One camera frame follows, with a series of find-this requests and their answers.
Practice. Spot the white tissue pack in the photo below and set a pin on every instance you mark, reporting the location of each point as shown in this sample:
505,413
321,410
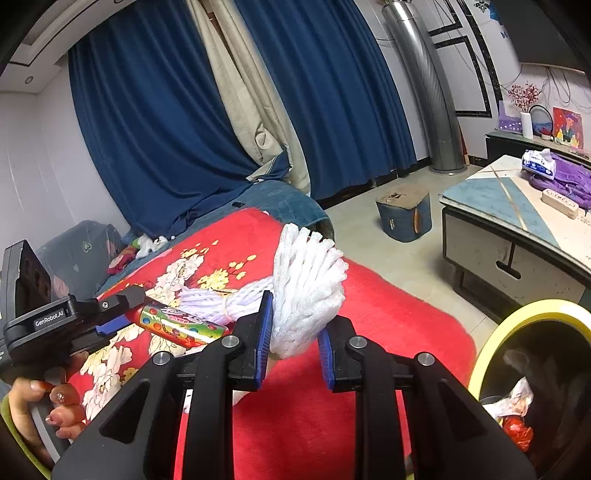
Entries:
538,164

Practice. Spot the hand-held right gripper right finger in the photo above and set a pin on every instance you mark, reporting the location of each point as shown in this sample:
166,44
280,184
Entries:
325,360

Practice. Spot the white plush toy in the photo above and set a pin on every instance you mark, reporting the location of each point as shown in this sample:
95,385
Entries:
145,247

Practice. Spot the person's left hand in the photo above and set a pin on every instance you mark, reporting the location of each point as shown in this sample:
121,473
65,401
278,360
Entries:
23,410

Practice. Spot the black television stand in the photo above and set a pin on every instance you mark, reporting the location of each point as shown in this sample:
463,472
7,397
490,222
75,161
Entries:
501,147

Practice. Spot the narrow blue curtain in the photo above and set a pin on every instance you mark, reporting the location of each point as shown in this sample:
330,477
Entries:
332,92

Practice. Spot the purple bag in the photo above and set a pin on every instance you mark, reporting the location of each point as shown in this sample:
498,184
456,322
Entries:
572,177

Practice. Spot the colourful candy tube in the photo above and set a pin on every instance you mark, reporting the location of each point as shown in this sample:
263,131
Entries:
184,325

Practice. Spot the lavender foam net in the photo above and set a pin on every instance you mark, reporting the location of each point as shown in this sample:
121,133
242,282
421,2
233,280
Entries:
203,300

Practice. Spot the black wall television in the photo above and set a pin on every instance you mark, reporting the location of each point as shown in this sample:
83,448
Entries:
535,32

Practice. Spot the wide blue curtain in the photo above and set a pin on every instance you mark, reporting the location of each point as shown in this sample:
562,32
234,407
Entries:
152,115

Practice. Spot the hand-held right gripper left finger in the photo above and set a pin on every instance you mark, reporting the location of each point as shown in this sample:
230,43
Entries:
267,332

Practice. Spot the beige curtain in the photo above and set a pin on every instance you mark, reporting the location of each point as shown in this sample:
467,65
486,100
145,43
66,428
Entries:
249,101

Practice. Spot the marble pattern coffee table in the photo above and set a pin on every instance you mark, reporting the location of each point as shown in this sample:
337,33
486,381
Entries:
489,198

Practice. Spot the silver tower air conditioner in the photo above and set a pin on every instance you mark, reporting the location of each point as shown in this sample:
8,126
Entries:
434,101

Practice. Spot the red floral blanket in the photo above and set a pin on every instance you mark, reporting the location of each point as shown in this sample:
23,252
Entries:
392,350

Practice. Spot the grey pillow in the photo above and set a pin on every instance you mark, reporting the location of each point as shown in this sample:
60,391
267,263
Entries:
78,254

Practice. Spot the black bin with yellow rim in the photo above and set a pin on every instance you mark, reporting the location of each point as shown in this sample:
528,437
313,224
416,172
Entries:
554,350

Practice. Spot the white plastic wrapper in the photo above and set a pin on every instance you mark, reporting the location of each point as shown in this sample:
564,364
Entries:
512,397

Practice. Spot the red plush toy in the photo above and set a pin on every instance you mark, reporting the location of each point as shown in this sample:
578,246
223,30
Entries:
121,261

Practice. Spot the white vase with pink flowers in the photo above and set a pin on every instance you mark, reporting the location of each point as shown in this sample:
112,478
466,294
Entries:
526,124

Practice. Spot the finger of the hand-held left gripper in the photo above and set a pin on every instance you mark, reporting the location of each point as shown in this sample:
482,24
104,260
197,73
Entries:
108,327
122,300

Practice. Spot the blue stool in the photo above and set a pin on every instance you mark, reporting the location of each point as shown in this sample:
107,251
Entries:
401,217

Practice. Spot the beige power strip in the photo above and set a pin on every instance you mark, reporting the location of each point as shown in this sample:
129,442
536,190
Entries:
558,202

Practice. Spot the round framed ornament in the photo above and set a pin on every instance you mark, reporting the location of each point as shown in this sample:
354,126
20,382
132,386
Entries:
540,122

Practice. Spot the colourful painting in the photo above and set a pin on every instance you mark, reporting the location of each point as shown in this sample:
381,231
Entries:
567,124

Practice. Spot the white foam net bundle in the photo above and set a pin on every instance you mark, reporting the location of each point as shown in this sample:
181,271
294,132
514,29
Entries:
304,286

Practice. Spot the red plastic bag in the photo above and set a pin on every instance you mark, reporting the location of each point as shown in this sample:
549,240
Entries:
517,431

